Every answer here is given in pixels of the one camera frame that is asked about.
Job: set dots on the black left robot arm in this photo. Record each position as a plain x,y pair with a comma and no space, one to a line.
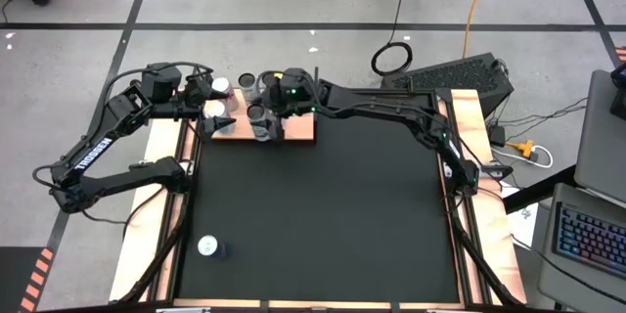
93,154

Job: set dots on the black desk beam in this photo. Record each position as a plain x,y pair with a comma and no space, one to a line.
538,191

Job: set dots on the black power adapter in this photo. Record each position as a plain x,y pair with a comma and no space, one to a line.
497,135

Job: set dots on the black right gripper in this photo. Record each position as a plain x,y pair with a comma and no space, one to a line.
293,105

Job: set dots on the black hazard-striped floor mat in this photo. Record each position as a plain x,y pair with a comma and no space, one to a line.
14,279

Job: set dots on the orange power plug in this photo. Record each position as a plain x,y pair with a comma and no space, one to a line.
524,147

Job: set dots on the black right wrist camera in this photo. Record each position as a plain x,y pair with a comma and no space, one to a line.
296,83

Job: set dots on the silver Diet Coke can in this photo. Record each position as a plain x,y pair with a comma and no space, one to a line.
222,83
214,108

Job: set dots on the black desk device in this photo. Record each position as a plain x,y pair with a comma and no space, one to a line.
620,98

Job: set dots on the Celsius Arctic Vibe can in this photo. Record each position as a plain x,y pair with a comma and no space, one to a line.
247,80

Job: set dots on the wooden shelf board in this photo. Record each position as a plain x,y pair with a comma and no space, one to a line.
298,129

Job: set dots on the grey laptop lid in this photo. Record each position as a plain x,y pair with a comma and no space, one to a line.
601,142

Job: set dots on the laptop with backlit keyboard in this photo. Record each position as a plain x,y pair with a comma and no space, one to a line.
587,239

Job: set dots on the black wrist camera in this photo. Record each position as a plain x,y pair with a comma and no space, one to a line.
296,83
161,83

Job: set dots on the blue silver Red Bull can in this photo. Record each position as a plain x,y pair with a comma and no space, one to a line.
208,245

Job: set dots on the Celsius Tropical Vibe can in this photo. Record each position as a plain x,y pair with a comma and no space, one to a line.
266,78
261,129

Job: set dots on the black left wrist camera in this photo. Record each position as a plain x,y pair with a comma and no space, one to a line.
161,83

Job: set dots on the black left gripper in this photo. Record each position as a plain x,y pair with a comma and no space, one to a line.
199,95

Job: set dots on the black perforated computer case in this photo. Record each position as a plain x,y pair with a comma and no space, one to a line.
455,76

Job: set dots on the white paper sheet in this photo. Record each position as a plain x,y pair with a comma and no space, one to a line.
521,225

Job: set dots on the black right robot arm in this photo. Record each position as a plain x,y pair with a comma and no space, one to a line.
381,105

